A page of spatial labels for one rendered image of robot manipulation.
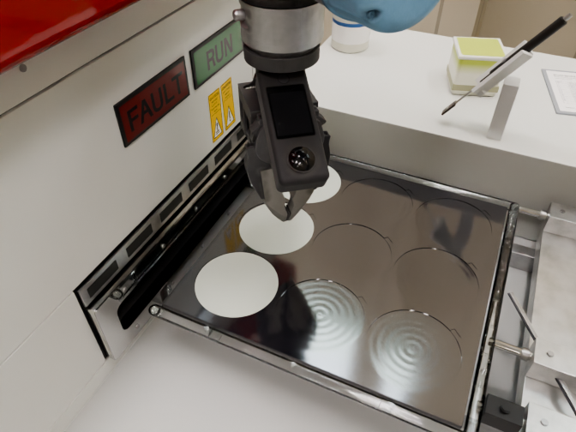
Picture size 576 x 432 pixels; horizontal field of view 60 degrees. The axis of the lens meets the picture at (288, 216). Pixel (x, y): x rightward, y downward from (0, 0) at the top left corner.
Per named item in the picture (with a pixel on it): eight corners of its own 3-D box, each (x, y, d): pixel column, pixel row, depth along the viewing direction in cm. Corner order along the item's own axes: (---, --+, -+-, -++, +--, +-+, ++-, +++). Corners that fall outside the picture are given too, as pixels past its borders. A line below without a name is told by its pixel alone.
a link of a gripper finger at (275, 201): (276, 195, 63) (274, 133, 56) (289, 226, 58) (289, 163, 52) (251, 200, 62) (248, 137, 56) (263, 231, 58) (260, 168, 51)
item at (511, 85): (459, 133, 72) (483, 44, 63) (464, 120, 74) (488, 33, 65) (502, 143, 70) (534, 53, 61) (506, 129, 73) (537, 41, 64)
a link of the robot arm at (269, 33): (338, 4, 41) (241, 15, 39) (334, 57, 44) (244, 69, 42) (309, -24, 46) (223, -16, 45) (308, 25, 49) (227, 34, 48)
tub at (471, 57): (449, 95, 80) (459, 55, 75) (444, 74, 85) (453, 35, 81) (497, 98, 79) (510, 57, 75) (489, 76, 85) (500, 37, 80)
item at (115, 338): (105, 357, 58) (81, 308, 52) (270, 156, 88) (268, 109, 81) (117, 362, 58) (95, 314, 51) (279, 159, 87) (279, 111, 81)
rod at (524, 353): (485, 350, 55) (489, 342, 54) (487, 339, 56) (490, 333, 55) (529, 365, 53) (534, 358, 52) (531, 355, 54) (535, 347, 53)
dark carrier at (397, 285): (162, 306, 58) (161, 303, 58) (286, 150, 81) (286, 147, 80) (460, 429, 47) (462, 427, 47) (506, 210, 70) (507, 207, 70)
